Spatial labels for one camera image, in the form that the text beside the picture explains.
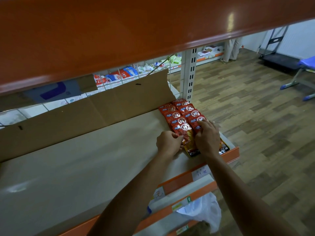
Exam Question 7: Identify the person's left hand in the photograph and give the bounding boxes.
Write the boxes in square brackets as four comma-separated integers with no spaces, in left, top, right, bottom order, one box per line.
[156,131,184,158]

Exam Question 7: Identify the person's right hand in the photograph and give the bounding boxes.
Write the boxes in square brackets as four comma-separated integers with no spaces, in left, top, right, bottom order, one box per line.
[195,119,221,158]

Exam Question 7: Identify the red orange snack packet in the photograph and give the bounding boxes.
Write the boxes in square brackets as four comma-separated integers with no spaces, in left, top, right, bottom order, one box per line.
[172,123,201,158]

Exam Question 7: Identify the person's right forearm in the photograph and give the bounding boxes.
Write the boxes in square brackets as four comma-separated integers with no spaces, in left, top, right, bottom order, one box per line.
[203,152,300,236]

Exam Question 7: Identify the person's left forearm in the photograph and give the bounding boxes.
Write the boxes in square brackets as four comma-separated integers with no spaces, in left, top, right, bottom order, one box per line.
[87,152,181,236]

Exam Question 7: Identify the rows of red packets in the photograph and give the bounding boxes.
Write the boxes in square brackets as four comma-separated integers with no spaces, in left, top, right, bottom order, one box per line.
[158,98,231,156]

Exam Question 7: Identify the white handwritten price label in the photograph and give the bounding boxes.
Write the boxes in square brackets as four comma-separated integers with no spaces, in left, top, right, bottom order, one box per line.
[153,187,166,202]
[191,166,212,181]

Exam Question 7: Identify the white lower shelf orange edge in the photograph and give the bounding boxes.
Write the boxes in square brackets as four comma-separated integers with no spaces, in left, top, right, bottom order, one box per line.
[133,174,219,236]

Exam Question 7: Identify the white green price label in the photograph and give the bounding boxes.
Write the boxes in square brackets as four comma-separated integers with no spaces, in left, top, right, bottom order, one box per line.
[171,196,193,212]

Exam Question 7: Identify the white background shelf unit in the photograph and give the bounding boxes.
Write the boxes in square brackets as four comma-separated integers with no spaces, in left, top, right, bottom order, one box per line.
[169,45,225,74]

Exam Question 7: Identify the white plastic bag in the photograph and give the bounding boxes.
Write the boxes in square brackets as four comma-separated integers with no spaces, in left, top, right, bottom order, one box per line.
[176,192,222,234]

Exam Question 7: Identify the green packets on background shelf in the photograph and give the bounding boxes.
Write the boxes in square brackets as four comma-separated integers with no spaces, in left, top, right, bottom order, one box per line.
[164,55,182,67]

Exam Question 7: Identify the white brown flat box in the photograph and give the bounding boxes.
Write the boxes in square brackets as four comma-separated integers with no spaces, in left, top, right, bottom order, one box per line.
[197,46,219,58]

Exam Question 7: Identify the brown cardboard sheet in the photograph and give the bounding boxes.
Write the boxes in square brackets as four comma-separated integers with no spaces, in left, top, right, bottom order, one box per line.
[0,69,177,163]

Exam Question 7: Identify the row of blue red bags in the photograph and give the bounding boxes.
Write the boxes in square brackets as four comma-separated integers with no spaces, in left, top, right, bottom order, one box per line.
[94,66,139,88]

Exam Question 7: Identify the black hand truck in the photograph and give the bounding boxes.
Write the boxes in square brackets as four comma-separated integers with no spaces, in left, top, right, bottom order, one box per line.
[258,26,302,74]

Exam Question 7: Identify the beige shelf board orange edge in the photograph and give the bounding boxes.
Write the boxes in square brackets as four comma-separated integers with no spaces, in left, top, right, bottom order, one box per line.
[0,82,240,236]

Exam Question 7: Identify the blue stool grey legs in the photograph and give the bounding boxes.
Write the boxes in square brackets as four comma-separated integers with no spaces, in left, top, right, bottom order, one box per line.
[280,56,315,101]

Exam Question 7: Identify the orange upper shelf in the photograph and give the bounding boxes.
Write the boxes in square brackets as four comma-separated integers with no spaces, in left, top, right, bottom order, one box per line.
[0,0,315,97]

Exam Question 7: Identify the grey box blue print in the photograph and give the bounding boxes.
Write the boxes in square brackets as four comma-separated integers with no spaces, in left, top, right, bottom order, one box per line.
[22,79,83,104]

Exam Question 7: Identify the white perforated shelf post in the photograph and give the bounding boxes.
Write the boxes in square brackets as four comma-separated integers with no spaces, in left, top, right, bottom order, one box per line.
[180,48,198,103]

